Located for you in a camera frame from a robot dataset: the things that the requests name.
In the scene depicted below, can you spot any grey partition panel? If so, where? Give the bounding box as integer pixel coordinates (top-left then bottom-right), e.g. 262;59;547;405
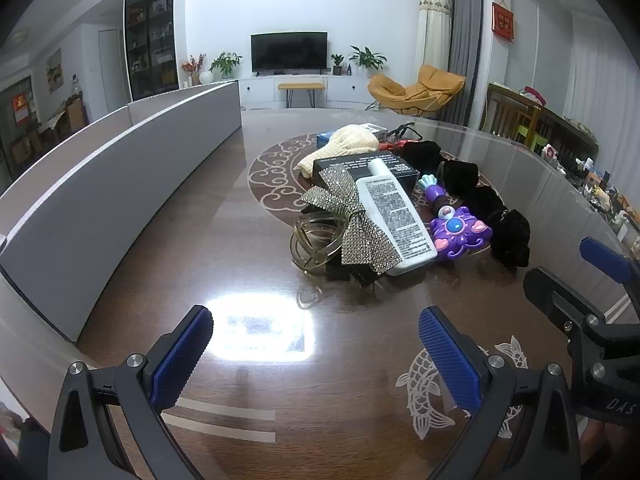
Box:
0;105;134;202
0;80;244;345

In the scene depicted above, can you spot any cluttered sideboard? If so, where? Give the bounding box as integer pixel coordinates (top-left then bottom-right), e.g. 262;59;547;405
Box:
540;104;640;257

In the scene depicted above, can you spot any silver rhinestone bow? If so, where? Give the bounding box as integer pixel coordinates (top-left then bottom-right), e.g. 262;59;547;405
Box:
300;166;403;276

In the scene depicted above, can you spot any grey curtain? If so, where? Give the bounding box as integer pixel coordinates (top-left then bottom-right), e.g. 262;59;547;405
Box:
437;0;484;127

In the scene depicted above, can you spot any white sheer curtain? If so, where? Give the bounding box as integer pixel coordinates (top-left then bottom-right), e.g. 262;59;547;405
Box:
565;10;640;161

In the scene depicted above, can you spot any white covered air conditioner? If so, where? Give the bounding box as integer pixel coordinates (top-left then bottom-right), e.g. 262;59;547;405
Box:
416;0;455;79

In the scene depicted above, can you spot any green stool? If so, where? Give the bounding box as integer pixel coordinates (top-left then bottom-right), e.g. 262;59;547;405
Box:
515;124;544;152

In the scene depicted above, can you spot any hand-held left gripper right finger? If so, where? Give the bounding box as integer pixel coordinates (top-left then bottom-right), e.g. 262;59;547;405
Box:
418;306;584;480

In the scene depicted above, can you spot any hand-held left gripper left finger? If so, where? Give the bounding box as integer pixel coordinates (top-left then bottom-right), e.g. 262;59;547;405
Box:
47;304;215;480

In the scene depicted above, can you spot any red wall hanging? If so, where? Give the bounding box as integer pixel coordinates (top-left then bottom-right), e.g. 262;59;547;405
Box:
491;2;516;44

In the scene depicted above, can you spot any black hair clip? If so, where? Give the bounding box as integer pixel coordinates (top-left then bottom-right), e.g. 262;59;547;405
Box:
325;260;379;289

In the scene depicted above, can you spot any black cardboard box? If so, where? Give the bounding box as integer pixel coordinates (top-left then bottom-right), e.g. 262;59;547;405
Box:
312;150;421;197

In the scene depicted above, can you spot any yellow lounge chair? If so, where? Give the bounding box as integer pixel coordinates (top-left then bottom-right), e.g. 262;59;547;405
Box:
367;64;467;117

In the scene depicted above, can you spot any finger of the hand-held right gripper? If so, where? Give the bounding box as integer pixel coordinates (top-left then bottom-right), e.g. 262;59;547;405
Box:
522;267;602;342
579;236;640;322

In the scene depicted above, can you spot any white television cabinet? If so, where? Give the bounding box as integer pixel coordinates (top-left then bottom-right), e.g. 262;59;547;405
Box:
239;75;382;109

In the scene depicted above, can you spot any purple toy wand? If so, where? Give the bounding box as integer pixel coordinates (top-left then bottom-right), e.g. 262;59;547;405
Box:
417;174;494;263

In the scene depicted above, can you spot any large leafy potted plant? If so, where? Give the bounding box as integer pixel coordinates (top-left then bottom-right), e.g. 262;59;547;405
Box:
348;46;388;79

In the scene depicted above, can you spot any white lotion bottle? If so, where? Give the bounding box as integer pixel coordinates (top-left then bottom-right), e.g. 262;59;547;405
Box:
354;159;438;277

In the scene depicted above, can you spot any black glass display cabinet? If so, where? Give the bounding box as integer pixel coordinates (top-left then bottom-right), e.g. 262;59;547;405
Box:
124;0;180;102

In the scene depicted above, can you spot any green potted plant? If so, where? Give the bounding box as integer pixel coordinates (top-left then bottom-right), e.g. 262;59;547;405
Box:
209;51;244;81

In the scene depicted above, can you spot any brown wooden desktop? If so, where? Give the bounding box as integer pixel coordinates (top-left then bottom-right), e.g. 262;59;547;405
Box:
75;107;640;480

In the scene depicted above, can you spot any clear hair claw clip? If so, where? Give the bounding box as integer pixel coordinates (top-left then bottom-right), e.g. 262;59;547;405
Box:
290;212;351;279

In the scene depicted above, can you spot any framed wall painting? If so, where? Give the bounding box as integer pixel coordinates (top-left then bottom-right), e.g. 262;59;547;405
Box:
46;49;65;94

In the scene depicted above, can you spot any yellow-top bench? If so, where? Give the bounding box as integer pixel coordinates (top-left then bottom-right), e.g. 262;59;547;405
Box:
278;82;326;109

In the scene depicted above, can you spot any red flower vase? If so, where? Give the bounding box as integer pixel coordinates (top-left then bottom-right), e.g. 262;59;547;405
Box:
181;53;207;86

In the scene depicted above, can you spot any black television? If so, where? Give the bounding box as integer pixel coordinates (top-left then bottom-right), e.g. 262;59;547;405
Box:
251;32;330;72

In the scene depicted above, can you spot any cream knit hat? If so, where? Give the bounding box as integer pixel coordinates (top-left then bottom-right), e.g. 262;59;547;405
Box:
295;126;381;181

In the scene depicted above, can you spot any small white box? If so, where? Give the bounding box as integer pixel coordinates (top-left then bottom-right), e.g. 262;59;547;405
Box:
356;122;389;142

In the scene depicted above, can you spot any person's right forearm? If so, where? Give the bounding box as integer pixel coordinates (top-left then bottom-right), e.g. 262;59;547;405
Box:
580;417;640;480

